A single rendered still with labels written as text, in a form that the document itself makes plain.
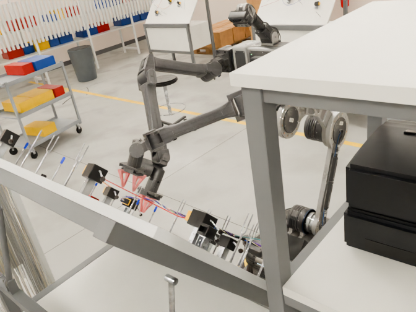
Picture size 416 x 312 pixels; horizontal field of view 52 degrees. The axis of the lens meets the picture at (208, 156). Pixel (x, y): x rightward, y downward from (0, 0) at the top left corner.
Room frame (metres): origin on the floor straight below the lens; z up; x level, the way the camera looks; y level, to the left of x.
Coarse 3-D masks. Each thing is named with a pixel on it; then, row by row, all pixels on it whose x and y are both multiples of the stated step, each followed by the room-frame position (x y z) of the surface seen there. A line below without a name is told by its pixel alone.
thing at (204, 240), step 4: (200, 224) 0.85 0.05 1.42; (204, 224) 0.84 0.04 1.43; (200, 228) 0.84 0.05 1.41; (204, 228) 0.85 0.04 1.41; (208, 228) 0.83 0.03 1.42; (212, 228) 0.84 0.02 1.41; (196, 232) 0.84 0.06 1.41; (200, 232) 0.83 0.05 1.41; (204, 232) 0.84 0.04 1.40; (208, 232) 0.82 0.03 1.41; (212, 232) 0.83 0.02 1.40; (216, 232) 0.84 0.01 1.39; (200, 236) 0.83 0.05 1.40; (204, 236) 0.82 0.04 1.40; (208, 236) 0.82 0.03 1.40; (212, 236) 0.83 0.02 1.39; (200, 240) 0.84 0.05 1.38; (204, 240) 0.82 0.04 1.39; (208, 240) 0.83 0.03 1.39; (212, 240) 0.83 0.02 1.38; (216, 240) 0.86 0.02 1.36; (196, 244) 0.82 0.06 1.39; (200, 244) 0.83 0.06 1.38; (204, 244) 0.82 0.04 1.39; (204, 248) 0.82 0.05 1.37
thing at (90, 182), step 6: (90, 168) 1.00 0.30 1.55; (96, 168) 0.99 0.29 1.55; (102, 168) 1.00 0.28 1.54; (84, 174) 1.01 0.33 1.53; (90, 174) 0.98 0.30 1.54; (96, 174) 0.99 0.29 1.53; (102, 174) 0.99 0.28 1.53; (90, 180) 0.99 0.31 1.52; (96, 180) 0.98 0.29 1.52; (102, 180) 0.94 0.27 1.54; (84, 186) 0.98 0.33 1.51; (90, 186) 0.98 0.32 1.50; (84, 192) 0.97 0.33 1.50
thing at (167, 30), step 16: (160, 0) 8.31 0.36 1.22; (176, 0) 7.82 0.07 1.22; (192, 0) 7.67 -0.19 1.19; (208, 0) 7.77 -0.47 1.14; (160, 16) 8.05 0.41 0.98; (176, 16) 7.73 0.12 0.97; (192, 16) 7.47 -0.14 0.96; (208, 16) 7.75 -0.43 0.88; (160, 32) 7.92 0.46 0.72; (176, 32) 7.61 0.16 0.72; (192, 32) 7.49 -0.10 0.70; (208, 32) 7.75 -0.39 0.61; (160, 48) 7.99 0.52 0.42; (176, 48) 7.67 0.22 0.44; (192, 48) 7.38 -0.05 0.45
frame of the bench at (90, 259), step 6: (108, 246) 1.68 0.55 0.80; (102, 252) 1.65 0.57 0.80; (90, 258) 1.62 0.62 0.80; (96, 258) 1.61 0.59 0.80; (84, 264) 1.58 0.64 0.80; (72, 270) 1.55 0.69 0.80; (78, 270) 1.55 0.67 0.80; (66, 276) 1.52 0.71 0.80; (54, 282) 1.49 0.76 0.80; (60, 282) 1.48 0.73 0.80; (48, 288) 1.46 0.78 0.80; (54, 288) 1.45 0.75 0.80; (42, 294) 1.43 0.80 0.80; (36, 300) 1.40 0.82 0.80
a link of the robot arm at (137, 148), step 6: (150, 132) 1.56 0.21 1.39; (144, 138) 1.53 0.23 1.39; (132, 144) 1.47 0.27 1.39; (138, 144) 1.47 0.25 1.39; (144, 144) 1.48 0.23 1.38; (132, 150) 1.47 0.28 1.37; (138, 150) 1.47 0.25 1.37; (144, 150) 1.47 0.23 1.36; (150, 150) 1.54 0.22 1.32; (156, 150) 1.54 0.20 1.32; (132, 156) 1.46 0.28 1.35; (138, 156) 1.46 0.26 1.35
